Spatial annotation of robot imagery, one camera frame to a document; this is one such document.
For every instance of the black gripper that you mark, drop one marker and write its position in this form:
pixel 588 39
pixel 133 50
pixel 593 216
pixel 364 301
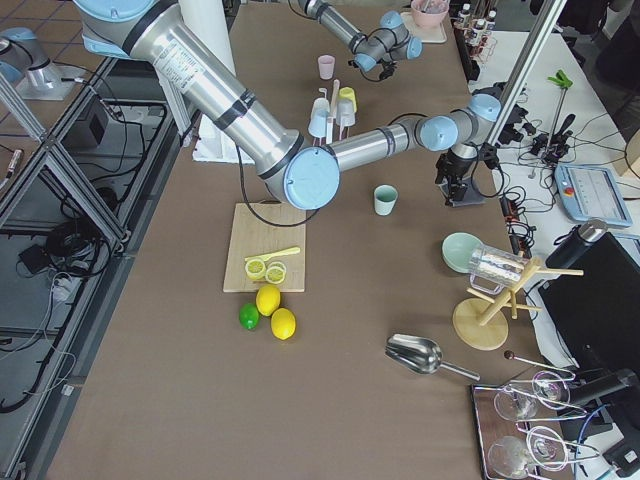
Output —
pixel 454 168
pixel 386 69

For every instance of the pink plastic cup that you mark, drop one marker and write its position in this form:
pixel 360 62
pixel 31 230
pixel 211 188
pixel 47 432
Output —
pixel 326 66

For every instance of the green plastic cup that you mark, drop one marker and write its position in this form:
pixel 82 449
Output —
pixel 385 197

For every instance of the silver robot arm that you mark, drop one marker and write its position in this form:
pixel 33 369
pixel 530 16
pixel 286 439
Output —
pixel 305 176
pixel 384 46

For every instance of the yellow plastic cup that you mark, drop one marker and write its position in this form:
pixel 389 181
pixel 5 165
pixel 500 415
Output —
pixel 348 93

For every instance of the white plastic cup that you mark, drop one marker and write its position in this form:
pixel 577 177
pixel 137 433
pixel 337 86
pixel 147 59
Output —
pixel 346 114

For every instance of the grey plastic cup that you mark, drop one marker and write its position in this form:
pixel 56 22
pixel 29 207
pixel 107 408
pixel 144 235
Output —
pixel 321 104

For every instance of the light blue plastic cup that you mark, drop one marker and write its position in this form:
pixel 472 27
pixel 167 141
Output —
pixel 317 126

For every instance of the cream plastic tray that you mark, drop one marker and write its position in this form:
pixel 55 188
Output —
pixel 431 35

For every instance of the green ceramic bowl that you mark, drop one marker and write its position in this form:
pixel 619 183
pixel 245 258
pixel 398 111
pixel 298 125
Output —
pixel 457 249

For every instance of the pink bowl with ice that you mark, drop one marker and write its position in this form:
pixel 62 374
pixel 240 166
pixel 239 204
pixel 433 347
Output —
pixel 427 13

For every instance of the glass pitcher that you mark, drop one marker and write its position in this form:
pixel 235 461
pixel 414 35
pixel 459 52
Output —
pixel 493 269

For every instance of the wooden mug tree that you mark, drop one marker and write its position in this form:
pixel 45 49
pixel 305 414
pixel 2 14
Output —
pixel 480 321

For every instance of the black water bottle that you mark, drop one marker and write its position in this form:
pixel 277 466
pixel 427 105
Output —
pixel 576 243

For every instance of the blue teach pendant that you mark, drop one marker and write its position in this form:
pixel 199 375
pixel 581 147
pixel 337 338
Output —
pixel 590 192

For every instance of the metal scoop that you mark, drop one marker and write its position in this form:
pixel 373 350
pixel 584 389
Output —
pixel 422 355

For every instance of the black computer monitor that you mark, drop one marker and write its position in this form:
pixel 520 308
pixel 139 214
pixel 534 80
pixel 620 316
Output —
pixel 597 314

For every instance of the lemon slice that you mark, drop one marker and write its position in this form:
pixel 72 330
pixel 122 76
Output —
pixel 275 272
pixel 255 268

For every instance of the wooden cutting board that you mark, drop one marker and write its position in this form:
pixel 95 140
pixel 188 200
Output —
pixel 251 237

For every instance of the yellow plastic knife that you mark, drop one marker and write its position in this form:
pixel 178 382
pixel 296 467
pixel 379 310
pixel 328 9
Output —
pixel 267 256

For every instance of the yellow lemon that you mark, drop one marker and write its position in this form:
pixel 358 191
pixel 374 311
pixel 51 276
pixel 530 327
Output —
pixel 283 323
pixel 268 299

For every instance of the wine glass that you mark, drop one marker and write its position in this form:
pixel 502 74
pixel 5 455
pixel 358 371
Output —
pixel 551 390
pixel 510 458
pixel 546 448
pixel 514 405

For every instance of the green lime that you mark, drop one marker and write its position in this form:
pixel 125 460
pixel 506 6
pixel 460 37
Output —
pixel 249 316

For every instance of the dark tray with glasses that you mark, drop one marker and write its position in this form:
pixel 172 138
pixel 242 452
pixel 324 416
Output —
pixel 490 427

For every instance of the white wire cup holder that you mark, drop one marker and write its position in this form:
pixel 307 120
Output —
pixel 334 131

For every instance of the aluminium frame post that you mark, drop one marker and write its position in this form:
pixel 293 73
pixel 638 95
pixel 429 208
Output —
pixel 542 28

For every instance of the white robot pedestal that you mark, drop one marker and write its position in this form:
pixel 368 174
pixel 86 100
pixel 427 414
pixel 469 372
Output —
pixel 207 21

